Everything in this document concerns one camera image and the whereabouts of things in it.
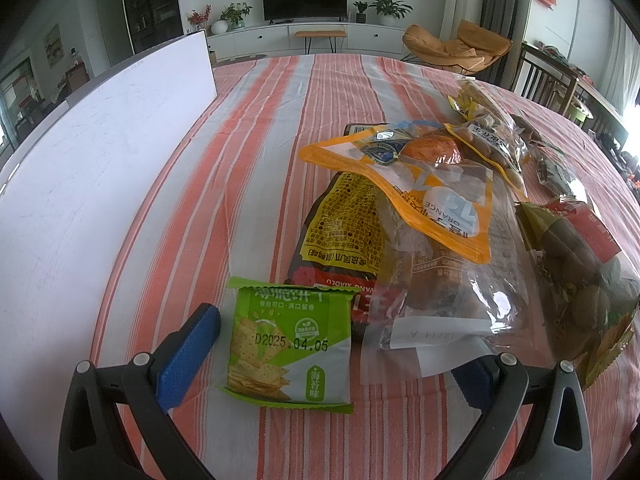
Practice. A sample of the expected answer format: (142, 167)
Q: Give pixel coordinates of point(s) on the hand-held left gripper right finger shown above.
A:
(475, 382)

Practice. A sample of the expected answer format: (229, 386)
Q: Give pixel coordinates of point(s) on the white board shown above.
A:
(100, 185)

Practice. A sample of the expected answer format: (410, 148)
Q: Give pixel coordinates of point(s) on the dark red and yellow packet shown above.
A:
(345, 220)

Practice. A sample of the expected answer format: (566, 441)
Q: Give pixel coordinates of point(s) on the white television cabinet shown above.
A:
(260, 40)

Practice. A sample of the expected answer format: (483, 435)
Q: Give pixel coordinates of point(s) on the clear bag of brown pastries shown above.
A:
(475, 300)

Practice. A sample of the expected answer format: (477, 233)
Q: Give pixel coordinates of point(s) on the green cracker packet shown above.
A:
(285, 340)

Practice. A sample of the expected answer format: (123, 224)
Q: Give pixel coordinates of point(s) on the green potted plant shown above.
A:
(235, 14)

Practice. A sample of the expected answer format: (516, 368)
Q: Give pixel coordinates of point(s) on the yellow-bordered clear snack bag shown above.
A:
(440, 200)

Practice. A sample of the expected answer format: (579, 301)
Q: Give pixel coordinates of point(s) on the striped tablecloth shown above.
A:
(280, 110)

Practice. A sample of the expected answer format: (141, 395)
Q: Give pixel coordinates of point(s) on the bag of green fruits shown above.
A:
(575, 270)

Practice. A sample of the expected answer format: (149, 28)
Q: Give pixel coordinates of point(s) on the dark display cabinet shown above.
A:
(150, 0)

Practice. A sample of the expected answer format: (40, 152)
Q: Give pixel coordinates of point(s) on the wooden bench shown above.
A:
(320, 34)

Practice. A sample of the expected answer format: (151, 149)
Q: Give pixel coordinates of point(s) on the small potted plant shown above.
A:
(360, 10)

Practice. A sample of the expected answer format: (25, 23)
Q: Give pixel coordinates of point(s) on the black packet with barcode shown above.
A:
(357, 130)

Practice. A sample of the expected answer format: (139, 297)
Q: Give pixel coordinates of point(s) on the clear bag of nuts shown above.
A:
(492, 135)

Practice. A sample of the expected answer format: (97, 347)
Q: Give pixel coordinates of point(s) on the framed wall picture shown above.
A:
(53, 46)

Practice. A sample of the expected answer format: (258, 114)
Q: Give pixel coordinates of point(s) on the dark wooden chair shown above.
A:
(542, 77)

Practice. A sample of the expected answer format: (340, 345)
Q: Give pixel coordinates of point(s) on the red flower plant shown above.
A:
(199, 17)

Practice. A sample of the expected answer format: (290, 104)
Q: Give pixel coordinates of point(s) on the large leafy potted plant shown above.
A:
(390, 9)

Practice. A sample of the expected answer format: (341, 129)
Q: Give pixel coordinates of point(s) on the orange lounge chair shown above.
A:
(450, 47)

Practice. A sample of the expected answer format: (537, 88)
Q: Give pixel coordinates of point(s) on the small brown snack bag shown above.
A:
(526, 130)

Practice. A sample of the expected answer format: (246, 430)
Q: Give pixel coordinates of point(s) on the black television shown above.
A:
(305, 0)

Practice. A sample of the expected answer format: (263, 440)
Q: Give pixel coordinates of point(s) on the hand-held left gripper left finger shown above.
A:
(187, 355)

